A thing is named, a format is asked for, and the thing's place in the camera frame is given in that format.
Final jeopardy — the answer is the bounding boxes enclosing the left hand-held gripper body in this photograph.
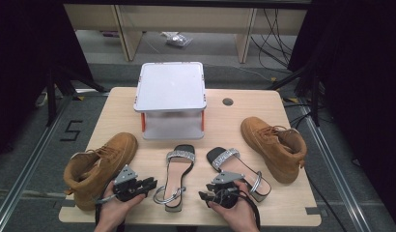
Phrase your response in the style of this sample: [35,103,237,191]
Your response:
[113,164,146,202]

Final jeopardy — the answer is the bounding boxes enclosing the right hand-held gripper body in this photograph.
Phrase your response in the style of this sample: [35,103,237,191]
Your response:
[212,171,246,210]

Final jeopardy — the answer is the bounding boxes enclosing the tan suede boot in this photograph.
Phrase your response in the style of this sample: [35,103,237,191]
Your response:
[63,131,139,212]
[240,116,308,185]

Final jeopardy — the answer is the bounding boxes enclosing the white two-tier shoe rack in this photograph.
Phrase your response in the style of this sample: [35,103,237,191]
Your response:
[133,61,208,140]

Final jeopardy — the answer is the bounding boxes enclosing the person's right hand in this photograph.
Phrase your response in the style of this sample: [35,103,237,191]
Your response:
[208,180,261,232]

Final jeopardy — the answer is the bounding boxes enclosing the person's left hand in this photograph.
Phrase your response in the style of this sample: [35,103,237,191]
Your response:
[94,181,146,232]

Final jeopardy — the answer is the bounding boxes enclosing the clear plastic bag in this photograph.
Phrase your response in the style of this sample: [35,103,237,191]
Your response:
[160,31,194,48]

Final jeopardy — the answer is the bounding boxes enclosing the black curtain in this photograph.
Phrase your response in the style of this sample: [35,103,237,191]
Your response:
[0,0,95,162]
[287,0,396,231]

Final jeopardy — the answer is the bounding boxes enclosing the beige desk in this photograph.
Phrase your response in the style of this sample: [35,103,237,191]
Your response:
[63,3,308,64]

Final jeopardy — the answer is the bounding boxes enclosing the left hand-held gripper cable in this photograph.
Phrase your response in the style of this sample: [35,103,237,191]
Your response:
[95,192,119,232]

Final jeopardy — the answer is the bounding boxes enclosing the hand-held gripper cable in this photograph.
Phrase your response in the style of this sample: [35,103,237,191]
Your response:
[95,192,119,232]
[218,188,262,230]

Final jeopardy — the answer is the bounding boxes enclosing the right hand-held gripper cable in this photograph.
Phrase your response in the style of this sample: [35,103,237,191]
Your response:
[218,188,262,230]

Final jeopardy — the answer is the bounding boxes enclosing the white floor cable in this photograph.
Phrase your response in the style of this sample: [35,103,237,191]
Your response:
[34,91,49,108]

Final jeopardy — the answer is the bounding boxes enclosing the metal floor rail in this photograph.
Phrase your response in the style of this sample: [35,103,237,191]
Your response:
[0,95,75,232]
[297,96,374,232]

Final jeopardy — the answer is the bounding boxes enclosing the black floor cables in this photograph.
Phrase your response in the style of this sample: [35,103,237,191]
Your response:
[250,9,298,73]

